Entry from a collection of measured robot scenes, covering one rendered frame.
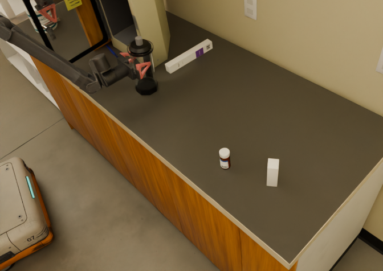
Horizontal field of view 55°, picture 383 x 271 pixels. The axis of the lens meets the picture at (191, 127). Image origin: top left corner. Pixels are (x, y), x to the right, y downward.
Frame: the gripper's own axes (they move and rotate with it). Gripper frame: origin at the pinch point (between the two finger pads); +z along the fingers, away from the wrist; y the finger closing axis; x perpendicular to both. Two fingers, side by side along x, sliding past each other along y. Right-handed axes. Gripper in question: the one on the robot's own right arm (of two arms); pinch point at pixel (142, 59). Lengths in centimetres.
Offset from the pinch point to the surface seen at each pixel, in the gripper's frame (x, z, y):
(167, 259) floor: 111, -27, -30
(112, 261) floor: 113, -51, -8
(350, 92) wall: 10, 53, -68
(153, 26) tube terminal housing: -4.5, 14.6, 10.3
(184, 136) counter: 15.9, -7.8, -34.0
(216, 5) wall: -1, 51, 7
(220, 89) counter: 14.6, 21.1, -25.7
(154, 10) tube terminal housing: -11.4, 16.7, 10.6
